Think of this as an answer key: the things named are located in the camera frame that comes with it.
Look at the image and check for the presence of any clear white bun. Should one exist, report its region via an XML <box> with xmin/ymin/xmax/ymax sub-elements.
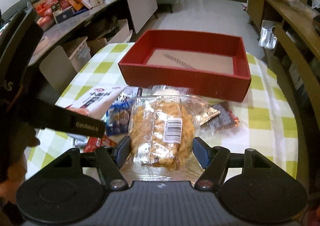
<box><xmin>148</xmin><ymin>85</ymin><xmax>193</xmax><ymax>96</ymax></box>

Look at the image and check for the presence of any long grey sideboard counter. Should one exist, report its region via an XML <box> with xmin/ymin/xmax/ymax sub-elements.
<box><xmin>28</xmin><ymin>0</ymin><xmax>158</xmax><ymax>67</ymax></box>

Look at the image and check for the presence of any silver foil bag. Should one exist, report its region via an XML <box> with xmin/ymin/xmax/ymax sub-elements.
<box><xmin>259</xmin><ymin>20</ymin><xmax>277</xmax><ymax>50</ymax></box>

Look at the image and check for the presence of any red Trolli gummy bag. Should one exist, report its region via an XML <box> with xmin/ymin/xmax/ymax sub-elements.
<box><xmin>83</xmin><ymin>136</ymin><xmax>117</xmax><ymax>153</ymax></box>

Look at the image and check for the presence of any red cardboard tray box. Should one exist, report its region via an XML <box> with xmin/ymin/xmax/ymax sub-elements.
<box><xmin>118</xmin><ymin>30</ymin><xmax>251</xmax><ymax>102</ymax></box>

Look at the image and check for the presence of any clear bag fried snack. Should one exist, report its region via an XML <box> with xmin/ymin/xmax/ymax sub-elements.
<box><xmin>129</xmin><ymin>95</ymin><xmax>208</xmax><ymax>170</ymax></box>

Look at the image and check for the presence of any green white checkered tablecloth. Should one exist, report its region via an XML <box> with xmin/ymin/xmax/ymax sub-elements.
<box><xmin>24</xmin><ymin>42</ymin><xmax>299</xmax><ymax>182</ymax></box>

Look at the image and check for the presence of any blue coconut snack packet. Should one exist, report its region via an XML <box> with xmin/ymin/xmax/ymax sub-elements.
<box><xmin>106</xmin><ymin>101</ymin><xmax>131</xmax><ymax>135</ymax></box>

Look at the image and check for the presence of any gold coffee sachet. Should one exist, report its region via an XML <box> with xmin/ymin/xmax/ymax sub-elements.
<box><xmin>197</xmin><ymin>106</ymin><xmax>221</xmax><ymax>126</ymax></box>

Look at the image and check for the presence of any white red noodle snack pack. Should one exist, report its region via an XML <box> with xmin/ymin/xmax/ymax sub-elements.
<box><xmin>66</xmin><ymin>85</ymin><xmax>127</xmax><ymax>120</ymax></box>

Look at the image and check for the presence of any dark brown snack packet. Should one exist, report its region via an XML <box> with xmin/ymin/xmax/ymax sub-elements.
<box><xmin>201</xmin><ymin>101</ymin><xmax>240</xmax><ymax>134</ymax></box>

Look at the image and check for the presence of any beige chair back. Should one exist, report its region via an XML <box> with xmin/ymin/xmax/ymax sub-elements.
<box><xmin>39</xmin><ymin>46</ymin><xmax>77</xmax><ymax>94</ymax></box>

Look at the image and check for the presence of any cardboard box under counter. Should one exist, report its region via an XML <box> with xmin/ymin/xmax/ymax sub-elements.
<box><xmin>62</xmin><ymin>37</ymin><xmax>91</xmax><ymax>73</ymax></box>

